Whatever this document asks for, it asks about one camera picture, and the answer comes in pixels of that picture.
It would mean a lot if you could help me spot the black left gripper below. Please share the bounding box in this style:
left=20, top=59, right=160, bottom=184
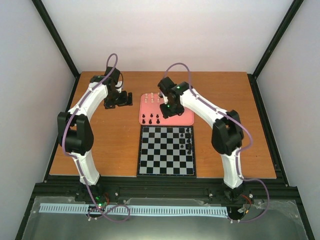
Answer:
left=105, top=90, right=134, bottom=110

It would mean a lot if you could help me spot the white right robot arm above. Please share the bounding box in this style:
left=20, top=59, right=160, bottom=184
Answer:
left=157, top=77, right=244, bottom=189

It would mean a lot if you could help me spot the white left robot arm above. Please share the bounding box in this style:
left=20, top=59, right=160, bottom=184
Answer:
left=57, top=66, right=133, bottom=202

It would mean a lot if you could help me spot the pink plastic tray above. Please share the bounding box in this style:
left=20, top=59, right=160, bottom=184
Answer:
left=139, top=93, right=194, bottom=126

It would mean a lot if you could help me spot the black white chessboard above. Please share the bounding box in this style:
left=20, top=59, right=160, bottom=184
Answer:
left=136, top=125, right=197, bottom=178

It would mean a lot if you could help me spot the black aluminium frame base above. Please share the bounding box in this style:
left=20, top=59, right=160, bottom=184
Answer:
left=16, top=74, right=315, bottom=240

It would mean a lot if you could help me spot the black left frame post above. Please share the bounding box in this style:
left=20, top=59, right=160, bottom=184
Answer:
left=31, top=0, right=81, bottom=80

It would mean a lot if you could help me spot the black frame post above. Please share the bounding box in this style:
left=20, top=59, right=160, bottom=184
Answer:
left=31, top=0, right=81, bottom=80
left=251, top=0, right=305, bottom=78

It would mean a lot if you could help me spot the light blue cable duct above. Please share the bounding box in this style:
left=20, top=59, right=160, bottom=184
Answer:
left=38, top=203, right=228, bottom=218

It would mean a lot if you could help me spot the black right frame post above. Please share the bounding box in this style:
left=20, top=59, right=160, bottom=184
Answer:
left=251, top=0, right=305, bottom=78

